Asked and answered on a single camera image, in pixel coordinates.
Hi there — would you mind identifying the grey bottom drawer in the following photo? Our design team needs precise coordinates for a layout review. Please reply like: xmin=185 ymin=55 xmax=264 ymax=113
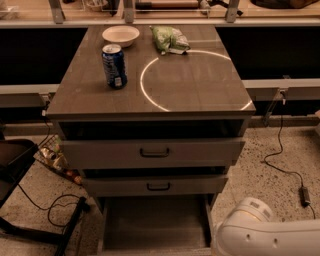
xmin=97 ymin=195 xmax=213 ymax=256

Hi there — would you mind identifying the grey drawer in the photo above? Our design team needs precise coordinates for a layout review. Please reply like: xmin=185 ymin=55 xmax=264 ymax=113
xmin=61 ymin=138 xmax=245 ymax=169
xmin=97 ymin=195 xmax=213 ymax=256
xmin=83 ymin=175 xmax=228 ymax=197

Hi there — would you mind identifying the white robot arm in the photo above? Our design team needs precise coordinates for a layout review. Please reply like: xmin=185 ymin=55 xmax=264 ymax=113
xmin=213 ymin=197 xmax=320 ymax=256

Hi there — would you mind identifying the grey drawer cabinet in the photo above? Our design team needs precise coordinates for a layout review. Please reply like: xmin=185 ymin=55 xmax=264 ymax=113
xmin=45 ymin=24 xmax=257 ymax=214

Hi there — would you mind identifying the grey top drawer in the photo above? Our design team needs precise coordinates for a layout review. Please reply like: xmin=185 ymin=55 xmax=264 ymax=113
xmin=61 ymin=138 xmax=245 ymax=169

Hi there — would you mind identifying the grey middle drawer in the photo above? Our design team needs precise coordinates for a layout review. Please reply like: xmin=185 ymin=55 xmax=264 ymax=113
xmin=83 ymin=175 xmax=228 ymax=197

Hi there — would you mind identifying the blue soda can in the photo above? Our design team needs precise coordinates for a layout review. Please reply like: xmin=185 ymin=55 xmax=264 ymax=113
xmin=102 ymin=44 xmax=127 ymax=89

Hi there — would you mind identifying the green chip bag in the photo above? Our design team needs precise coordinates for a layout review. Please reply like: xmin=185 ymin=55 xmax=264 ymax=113
xmin=150 ymin=26 xmax=190 ymax=55

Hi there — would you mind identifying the white bowl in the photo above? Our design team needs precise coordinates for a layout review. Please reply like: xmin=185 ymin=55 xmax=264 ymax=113
xmin=102 ymin=25 xmax=140 ymax=48

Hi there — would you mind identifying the wire basket with items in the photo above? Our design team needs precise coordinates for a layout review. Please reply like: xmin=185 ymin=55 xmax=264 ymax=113
xmin=35 ymin=135 xmax=82 ymax=185

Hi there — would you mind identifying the black cable on floor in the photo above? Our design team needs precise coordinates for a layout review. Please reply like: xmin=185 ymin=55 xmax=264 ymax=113
xmin=17 ymin=183 xmax=84 ymax=229

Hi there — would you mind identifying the black chair frame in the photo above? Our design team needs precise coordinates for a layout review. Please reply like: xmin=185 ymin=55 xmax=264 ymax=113
xmin=0 ymin=139 xmax=90 ymax=256

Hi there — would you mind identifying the black power adapter cable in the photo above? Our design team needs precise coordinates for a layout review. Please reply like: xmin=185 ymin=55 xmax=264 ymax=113
xmin=260 ymin=91 xmax=317 ymax=221

